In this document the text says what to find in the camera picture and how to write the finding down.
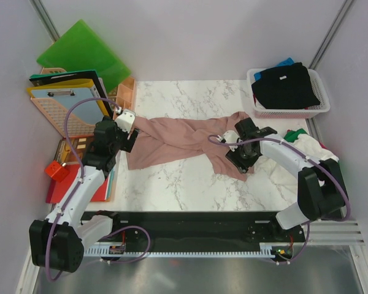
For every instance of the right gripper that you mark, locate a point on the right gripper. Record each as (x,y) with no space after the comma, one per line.
(234,157)

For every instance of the green t shirt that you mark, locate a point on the green t shirt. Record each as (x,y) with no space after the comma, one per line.
(293,135)

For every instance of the orange desk organizer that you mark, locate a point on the orange desk organizer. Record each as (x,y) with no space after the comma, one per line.
(125,94)

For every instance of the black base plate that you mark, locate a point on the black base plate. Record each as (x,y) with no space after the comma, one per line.
(201,230)

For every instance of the white t shirt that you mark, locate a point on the white t shirt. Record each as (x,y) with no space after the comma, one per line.
(282,160)

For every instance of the blue clipboard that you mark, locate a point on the blue clipboard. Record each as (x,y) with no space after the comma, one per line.
(88,112)

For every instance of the black t shirt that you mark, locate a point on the black t shirt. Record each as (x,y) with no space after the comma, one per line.
(285,88)

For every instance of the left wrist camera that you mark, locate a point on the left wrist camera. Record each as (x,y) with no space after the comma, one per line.
(125,120)

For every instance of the white laundry basket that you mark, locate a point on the white laundry basket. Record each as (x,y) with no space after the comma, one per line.
(307,113)

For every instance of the aluminium frame rail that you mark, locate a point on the aluminium frame rail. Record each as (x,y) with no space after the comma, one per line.
(330,233)

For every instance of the black folder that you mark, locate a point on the black folder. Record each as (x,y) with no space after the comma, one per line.
(54,77)

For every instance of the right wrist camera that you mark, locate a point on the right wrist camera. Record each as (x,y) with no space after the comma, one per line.
(230,137)

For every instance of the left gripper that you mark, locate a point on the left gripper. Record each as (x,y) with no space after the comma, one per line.
(127,144)

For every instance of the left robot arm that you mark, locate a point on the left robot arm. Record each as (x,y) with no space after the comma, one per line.
(60,240)

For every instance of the red folder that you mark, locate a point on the red folder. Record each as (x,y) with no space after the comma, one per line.
(57,190)

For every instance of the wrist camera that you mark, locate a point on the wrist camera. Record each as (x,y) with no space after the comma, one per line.
(230,137)
(125,120)

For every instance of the pink t shirt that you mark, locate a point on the pink t shirt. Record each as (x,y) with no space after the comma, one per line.
(164,140)

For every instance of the green plastic folder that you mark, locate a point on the green plastic folder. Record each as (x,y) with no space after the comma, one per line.
(80,48)

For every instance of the yellow folder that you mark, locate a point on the yellow folder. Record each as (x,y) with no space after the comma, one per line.
(76,83)

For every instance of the pink file rack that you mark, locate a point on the pink file rack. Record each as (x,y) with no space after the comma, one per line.
(56,115)

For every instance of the white cable duct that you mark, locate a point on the white cable duct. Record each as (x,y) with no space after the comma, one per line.
(131,250)

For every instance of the red cube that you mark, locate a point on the red cube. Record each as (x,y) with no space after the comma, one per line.
(57,171)

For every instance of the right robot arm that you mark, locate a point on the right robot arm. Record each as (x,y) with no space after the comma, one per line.
(320,186)

